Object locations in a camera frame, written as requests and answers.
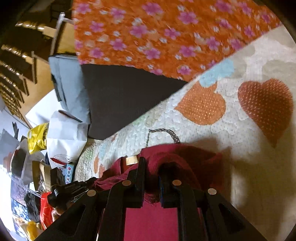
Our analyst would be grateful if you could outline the maroon red small garment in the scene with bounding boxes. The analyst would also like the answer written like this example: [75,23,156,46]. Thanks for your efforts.
[93,144,222,240]

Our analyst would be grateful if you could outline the person's left hand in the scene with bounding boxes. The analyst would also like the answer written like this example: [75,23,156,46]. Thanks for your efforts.
[51,202,72,221]

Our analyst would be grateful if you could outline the red plastic bag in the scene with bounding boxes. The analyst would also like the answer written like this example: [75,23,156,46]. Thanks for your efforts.
[40,192,53,230]

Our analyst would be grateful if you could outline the blue patterned box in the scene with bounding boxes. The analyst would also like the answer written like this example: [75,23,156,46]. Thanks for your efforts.
[65,163,75,184]

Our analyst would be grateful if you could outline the white plastic bag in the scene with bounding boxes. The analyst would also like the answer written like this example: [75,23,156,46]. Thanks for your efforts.
[46,110,88,169]

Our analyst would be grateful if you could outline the yellow plastic bag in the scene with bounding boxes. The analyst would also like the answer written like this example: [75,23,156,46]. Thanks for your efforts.
[27,123,49,154]

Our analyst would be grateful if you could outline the quilted patchwork heart bedspread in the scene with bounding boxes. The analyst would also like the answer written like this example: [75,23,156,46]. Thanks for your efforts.
[74,26,295,240]

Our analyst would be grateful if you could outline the black folded cloth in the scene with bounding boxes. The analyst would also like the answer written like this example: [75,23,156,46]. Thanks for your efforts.
[81,64,186,140]

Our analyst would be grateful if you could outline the grey-blue folded cloth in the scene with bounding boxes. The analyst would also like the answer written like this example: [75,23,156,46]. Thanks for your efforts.
[48,54,91,124]

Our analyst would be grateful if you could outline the wooden slatted headboard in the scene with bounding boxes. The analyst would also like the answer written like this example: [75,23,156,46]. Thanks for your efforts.
[1,1,75,123]

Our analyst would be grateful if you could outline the orange floral fabric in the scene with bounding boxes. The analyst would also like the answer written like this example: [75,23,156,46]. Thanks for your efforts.
[72,0,280,81]

